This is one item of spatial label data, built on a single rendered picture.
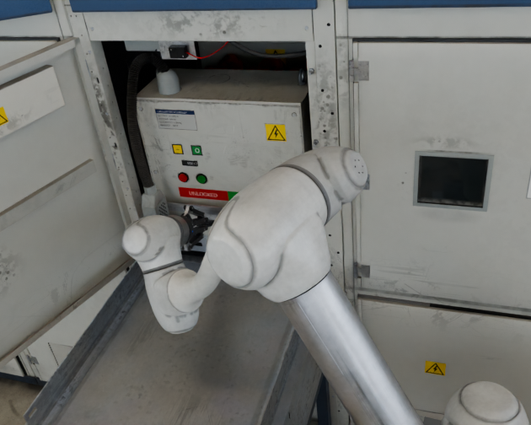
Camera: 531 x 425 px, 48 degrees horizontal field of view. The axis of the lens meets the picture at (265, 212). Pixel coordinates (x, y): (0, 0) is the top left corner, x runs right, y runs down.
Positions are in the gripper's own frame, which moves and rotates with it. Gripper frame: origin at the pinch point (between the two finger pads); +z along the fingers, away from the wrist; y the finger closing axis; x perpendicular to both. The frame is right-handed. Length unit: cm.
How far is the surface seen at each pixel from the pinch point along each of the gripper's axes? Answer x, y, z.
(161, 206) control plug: -13.4, -4.2, -3.0
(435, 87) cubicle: 63, -39, -22
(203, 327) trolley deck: 5.6, 27.8, -11.4
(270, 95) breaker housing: 20.2, -37.2, -7.7
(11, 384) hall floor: -113, 89, 52
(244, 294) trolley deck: 12.8, 20.2, 1.7
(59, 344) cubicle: -76, 60, 36
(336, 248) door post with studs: 38.4, 4.1, 5.7
